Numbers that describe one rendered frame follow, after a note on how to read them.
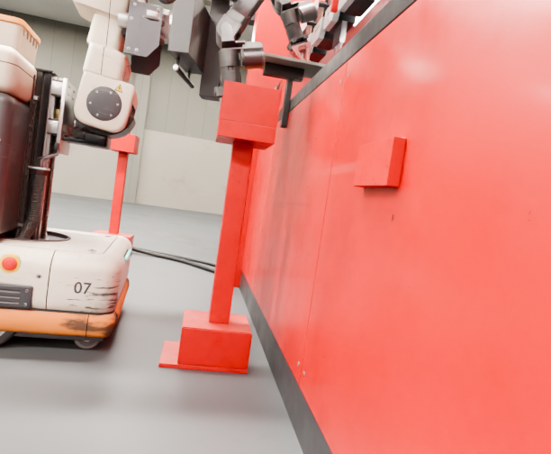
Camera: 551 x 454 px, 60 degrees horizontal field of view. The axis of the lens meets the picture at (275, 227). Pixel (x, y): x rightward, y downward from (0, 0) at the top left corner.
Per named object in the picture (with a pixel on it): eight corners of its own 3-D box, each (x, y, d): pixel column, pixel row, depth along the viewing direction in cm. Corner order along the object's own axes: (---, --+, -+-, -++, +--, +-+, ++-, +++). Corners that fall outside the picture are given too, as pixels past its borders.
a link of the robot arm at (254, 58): (219, 37, 139) (219, 22, 130) (257, 35, 140) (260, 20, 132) (223, 77, 138) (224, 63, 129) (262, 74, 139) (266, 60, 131)
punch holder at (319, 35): (311, 47, 203) (316, 8, 202) (329, 50, 204) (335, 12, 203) (319, 36, 188) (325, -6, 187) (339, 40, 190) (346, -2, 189)
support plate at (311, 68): (256, 68, 179) (257, 65, 179) (322, 80, 184) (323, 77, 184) (262, 55, 162) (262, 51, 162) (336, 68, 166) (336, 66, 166)
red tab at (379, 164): (352, 186, 81) (358, 145, 81) (363, 187, 82) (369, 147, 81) (385, 185, 67) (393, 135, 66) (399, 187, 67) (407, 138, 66)
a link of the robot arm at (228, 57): (217, 51, 136) (218, 44, 130) (241, 49, 137) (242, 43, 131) (220, 76, 136) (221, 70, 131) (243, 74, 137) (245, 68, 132)
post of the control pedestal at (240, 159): (208, 317, 146) (232, 142, 143) (227, 319, 147) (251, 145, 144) (208, 322, 140) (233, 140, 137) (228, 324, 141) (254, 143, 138)
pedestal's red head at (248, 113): (214, 141, 149) (222, 85, 148) (265, 149, 152) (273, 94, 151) (217, 134, 129) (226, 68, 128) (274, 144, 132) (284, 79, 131)
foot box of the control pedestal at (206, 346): (164, 343, 152) (168, 307, 151) (240, 350, 156) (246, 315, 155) (158, 367, 132) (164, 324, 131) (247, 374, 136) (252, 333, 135)
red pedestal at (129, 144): (95, 246, 335) (110, 129, 330) (131, 250, 339) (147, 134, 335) (89, 249, 315) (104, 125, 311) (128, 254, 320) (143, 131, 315)
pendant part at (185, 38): (185, 72, 308) (193, 16, 306) (203, 75, 307) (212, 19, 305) (167, 50, 263) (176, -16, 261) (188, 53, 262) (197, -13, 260)
